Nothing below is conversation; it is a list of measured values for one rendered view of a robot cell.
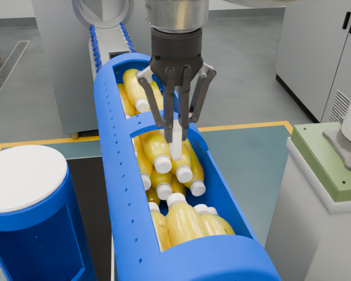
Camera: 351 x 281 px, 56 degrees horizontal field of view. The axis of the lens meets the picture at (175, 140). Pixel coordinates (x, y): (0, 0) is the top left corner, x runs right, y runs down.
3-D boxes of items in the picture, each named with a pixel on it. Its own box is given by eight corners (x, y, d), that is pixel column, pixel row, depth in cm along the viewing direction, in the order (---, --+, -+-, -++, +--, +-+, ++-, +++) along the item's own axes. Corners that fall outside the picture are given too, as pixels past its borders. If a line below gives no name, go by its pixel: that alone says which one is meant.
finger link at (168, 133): (172, 118, 56) (155, 120, 56) (172, 143, 59) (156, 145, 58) (170, 114, 57) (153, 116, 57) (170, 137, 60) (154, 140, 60)
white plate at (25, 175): (-54, 175, 95) (-53, 179, 95) (-11, 228, 80) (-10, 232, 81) (35, 134, 111) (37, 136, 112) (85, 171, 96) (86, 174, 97)
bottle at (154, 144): (144, 135, 98) (157, 178, 83) (130, 119, 93) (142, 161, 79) (164, 122, 97) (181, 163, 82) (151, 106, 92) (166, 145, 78)
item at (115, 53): (131, 78, 169) (128, 48, 160) (132, 81, 166) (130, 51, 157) (111, 80, 167) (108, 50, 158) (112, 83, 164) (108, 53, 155)
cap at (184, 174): (172, 171, 84) (174, 176, 82) (185, 163, 83) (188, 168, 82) (180, 180, 86) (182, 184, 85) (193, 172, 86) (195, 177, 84)
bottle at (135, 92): (141, 87, 120) (151, 114, 106) (121, 86, 118) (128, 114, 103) (143, 69, 116) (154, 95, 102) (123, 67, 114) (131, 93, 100)
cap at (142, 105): (146, 110, 104) (147, 112, 103) (134, 109, 103) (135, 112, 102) (148, 98, 102) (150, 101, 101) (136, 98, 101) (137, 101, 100)
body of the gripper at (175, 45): (196, 16, 52) (194, 72, 57) (143, 19, 50) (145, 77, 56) (213, 30, 46) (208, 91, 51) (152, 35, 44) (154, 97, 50)
